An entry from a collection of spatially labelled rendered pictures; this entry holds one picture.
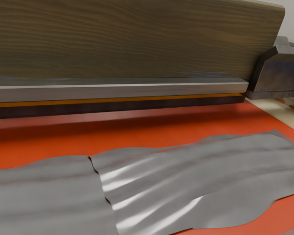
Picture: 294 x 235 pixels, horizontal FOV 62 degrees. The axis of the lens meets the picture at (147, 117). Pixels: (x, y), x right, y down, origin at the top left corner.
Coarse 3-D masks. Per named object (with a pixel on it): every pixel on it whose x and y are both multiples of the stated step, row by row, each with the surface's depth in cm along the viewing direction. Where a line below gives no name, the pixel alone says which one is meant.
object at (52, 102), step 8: (168, 96) 22; (176, 96) 22; (184, 96) 23; (192, 96) 23; (200, 96) 23; (208, 96) 24; (216, 96) 24; (224, 96) 25; (0, 104) 16; (8, 104) 16; (16, 104) 17; (24, 104) 17; (32, 104) 17; (40, 104) 17; (48, 104) 18
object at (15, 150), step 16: (0, 128) 17; (16, 128) 17; (32, 128) 18; (48, 128) 18; (64, 128) 18; (0, 144) 15; (16, 144) 16; (32, 144) 16; (48, 144) 16; (64, 144) 16; (80, 144) 17; (0, 160) 14; (16, 160) 14; (32, 160) 15
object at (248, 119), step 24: (96, 120) 20; (120, 120) 20; (144, 120) 21; (168, 120) 22; (192, 120) 22; (216, 120) 23; (240, 120) 24; (264, 120) 25; (96, 144) 17; (120, 144) 17; (144, 144) 18; (168, 144) 18; (264, 216) 13; (288, 216) 14
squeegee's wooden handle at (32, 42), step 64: (0, 0) 13; (64, 0) 14; (128, 0) 15; (192, 0) 17; (256, 0) 20; (0, 64) 14; (64, 64) 16; (128, 64) 18; (192, 64) 20; (256, 64) 23
